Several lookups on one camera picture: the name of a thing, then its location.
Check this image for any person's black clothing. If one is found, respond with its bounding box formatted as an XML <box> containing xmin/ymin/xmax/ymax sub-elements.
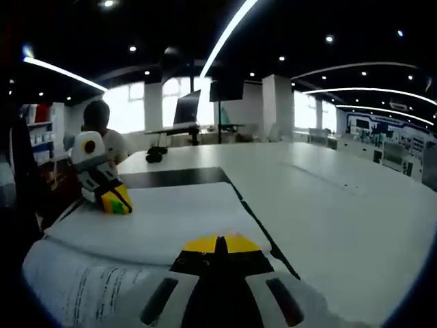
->
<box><xmin>8</xmin><ymin>115</ymin><xmax>47</xmax><ymax>233</ymax></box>

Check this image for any tilted dark monitor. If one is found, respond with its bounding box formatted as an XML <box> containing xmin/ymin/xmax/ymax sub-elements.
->
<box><xmin>173</xmin><ymin>90</ymin><xmax>201</xmax><ymax>127</ymax></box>

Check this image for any long ceiling light strip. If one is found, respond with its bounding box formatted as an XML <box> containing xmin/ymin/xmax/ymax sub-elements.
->
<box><xmin>199</xmin><ymin>0</ymin><xmax>259</xmax><ymax>78</ymax></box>
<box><xmin>23</xmin><ymin>56</ymin><xmax>109</xmax><ymax>92</ymax></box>

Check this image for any blue white wall display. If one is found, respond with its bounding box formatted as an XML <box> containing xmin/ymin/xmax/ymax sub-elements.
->
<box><xmin>344</xmin><ymin>112</ymin><xmax>437</xmax><ymax>185</ymax></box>

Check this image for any grey desk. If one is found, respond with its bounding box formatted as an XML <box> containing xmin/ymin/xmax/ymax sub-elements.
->
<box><xmin>143</xmin><ymin>123</ymin><xmax>245</xmax><ymax>144</ymax></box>

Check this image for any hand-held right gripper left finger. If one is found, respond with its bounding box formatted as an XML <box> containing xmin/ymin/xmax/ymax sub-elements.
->
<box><xmin>115</xmin><ymin>234</ymin><xmax>223</xmax><ymax>328</ymax></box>

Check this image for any white shelf with boxes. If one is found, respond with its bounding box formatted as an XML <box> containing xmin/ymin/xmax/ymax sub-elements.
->
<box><xmin>20</xmin><ymin>102</ymin><xmax>66</xmax><ymax>165</ymax></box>

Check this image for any ceiling air conditioner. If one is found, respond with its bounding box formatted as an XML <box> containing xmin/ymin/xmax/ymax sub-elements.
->
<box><xmin>389</xmin><ymin>98</ymin><xmax>409</xmax><ymax>113</ymax></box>

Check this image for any black screen on pole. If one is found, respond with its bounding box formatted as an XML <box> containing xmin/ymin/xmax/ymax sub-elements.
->
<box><xmin>209</xmin><ymin>80</ymin><xmax>245</xmax><ymax>144</ymax></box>

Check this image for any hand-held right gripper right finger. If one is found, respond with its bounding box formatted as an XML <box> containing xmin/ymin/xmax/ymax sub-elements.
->
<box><xmin>221</xmin><ymin>234</ymin><xmax>356</xmax><ymax>328</ymax></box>

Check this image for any white cloth sheet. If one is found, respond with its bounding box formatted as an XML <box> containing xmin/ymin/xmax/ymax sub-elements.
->
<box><xmin>22</xmin><ymin>166</ymin><xmax>301</xmax><ymax>328</ymax></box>

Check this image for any white square pillar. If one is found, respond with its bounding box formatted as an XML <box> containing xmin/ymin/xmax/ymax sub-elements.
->
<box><xmin>262</xmin><ymin>74</ymin><xmax>294</xmax><ymax>141</ymax></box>
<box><xmin>144</xmin><ymin>81</ymin><xmax>163</xmax><ymax>133</ymax></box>

